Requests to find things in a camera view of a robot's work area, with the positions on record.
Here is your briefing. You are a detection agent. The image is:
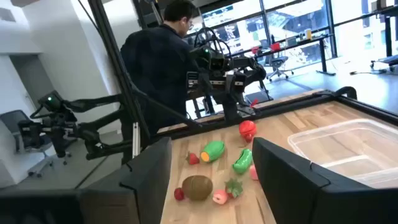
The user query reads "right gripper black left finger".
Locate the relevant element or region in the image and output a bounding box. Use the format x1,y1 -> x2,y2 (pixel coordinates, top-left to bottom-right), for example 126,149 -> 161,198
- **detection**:
0,136 -> 173,224

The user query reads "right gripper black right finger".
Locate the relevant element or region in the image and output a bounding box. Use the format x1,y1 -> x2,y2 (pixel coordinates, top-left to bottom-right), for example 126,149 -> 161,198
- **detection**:
251,137 -> 398,224

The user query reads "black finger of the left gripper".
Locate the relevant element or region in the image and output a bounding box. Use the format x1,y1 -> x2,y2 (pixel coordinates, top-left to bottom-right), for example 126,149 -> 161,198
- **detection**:
198,73 -> 213,95
224,74 -> 237,95

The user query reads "red toy tomato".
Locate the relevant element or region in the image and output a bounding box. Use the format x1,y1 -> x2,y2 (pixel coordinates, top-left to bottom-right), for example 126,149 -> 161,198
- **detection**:
238,119 -> 257,143

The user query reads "small red toy strawberry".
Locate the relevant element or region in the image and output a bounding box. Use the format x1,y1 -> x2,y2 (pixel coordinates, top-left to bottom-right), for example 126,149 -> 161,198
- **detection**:
185,151 -> 200,166

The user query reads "green toy pea pod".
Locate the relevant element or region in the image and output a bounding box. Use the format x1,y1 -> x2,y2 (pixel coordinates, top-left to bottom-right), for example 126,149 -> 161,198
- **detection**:
232,148 -> 253,175

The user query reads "green toy leaf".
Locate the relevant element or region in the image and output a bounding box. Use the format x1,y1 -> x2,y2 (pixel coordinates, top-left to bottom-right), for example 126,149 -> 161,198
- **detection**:
224,177 -> 244,199

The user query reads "green toy vegetable orange end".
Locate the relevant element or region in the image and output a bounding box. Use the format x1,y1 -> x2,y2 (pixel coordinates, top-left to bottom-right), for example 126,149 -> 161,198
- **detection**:
200,140 -> 226,163

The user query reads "clear plastic tupperware container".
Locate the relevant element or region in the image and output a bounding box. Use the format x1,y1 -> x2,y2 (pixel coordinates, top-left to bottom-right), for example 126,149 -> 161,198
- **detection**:
287,118 -> 398,190

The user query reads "gray office chair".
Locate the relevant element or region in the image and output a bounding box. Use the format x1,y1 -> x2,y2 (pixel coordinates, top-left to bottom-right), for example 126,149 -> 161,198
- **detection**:
0,109 -> 72,178

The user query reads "black floor mat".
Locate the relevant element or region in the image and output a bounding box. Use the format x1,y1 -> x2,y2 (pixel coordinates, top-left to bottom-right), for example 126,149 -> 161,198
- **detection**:
245,91 -> 274,104

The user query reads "black swivel chair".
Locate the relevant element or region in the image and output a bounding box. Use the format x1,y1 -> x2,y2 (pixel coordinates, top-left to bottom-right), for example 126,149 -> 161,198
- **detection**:
266,55 -> 295,82

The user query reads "person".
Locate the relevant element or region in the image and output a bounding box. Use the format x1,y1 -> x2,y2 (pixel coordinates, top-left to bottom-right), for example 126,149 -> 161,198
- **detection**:
119,0 -> 203,147

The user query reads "brown toy kiwi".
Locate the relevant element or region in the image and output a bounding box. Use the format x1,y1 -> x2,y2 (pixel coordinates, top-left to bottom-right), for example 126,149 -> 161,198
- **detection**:
181,175 -> 214,202

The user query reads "pink toy peach half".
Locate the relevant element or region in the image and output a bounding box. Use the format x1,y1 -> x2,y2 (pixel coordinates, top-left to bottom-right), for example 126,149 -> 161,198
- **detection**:
212,189 -> 229,205

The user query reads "long black desk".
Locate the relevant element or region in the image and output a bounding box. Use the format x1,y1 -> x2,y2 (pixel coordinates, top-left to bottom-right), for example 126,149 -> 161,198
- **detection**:
229,34 -> 336,77

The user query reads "black standing desk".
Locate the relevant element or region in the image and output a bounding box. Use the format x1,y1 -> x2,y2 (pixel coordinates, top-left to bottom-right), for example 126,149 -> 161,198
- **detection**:
369,0 -> 398,73

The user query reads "black aluminium frame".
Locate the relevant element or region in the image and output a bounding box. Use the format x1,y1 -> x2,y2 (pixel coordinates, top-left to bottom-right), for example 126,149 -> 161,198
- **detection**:
77,0 -> 398,156

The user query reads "black frame clamp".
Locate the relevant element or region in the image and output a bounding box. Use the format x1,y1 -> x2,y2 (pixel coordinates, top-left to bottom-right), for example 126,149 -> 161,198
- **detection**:
334,86 -> 358,100

